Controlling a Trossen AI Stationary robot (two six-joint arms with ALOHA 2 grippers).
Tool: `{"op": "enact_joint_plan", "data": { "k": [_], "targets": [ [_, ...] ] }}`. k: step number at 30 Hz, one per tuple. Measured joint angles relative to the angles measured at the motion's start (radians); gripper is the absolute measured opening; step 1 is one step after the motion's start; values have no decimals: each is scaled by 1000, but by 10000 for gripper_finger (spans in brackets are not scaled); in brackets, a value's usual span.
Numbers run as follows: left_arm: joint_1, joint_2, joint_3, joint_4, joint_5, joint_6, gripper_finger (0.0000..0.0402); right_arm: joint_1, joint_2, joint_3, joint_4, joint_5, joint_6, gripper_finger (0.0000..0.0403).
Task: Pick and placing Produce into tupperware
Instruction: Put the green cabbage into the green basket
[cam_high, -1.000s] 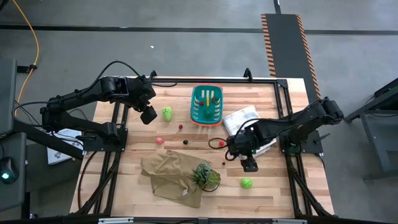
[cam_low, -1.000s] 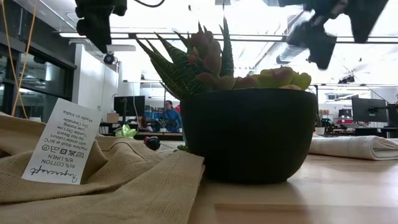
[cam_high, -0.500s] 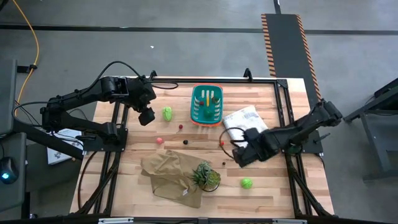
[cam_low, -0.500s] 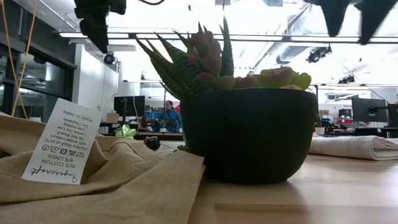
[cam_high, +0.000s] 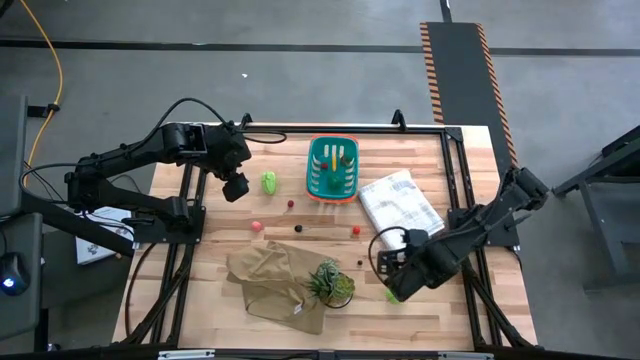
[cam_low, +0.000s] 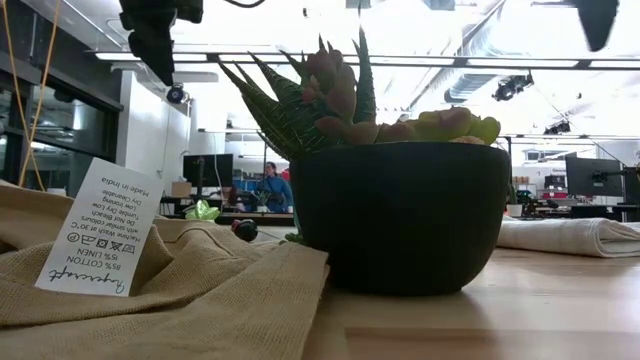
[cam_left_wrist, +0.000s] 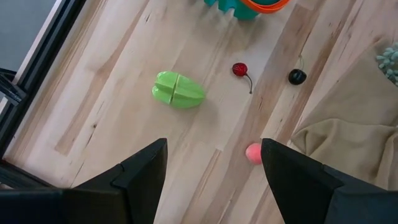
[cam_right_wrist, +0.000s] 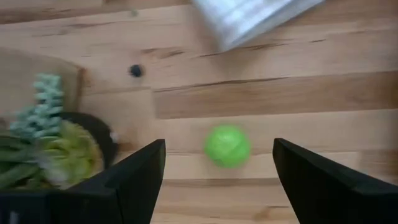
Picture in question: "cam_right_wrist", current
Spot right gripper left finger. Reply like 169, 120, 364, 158
49, 139, 167, 224

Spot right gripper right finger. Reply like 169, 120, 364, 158
273, 138, 374, 224

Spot bright green round cabbage toy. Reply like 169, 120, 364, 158
203, 124, 252, 170

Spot small dark blueberry toy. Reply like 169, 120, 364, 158
129, 63, 144, 78

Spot succulent plant in black bowl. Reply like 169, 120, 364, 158
0, 73, 121, 191

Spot white plaid dish towel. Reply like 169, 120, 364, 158
191, 0, 326, 52

